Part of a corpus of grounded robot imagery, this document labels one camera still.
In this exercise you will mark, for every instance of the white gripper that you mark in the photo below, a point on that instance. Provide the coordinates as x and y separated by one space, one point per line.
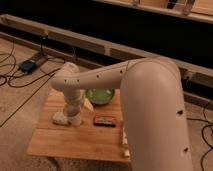
74 102

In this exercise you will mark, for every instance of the white bottle lying down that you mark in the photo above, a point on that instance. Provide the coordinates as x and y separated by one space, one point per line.
126 152

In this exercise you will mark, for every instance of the wooden folding table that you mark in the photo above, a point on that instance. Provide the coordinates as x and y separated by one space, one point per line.
84 142

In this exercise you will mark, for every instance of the white ceramic cup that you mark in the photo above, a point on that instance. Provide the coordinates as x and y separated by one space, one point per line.
76 120

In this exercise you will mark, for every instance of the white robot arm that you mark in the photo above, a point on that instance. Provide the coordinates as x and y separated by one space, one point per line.
152 104

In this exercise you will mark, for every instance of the black power strip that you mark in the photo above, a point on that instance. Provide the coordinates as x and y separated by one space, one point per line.
31 64

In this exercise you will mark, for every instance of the white crumpled object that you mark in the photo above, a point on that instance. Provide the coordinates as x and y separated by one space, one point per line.
60 119

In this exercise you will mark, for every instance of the green ceramic bowl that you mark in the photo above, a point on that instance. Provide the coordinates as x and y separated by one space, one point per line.
100 96

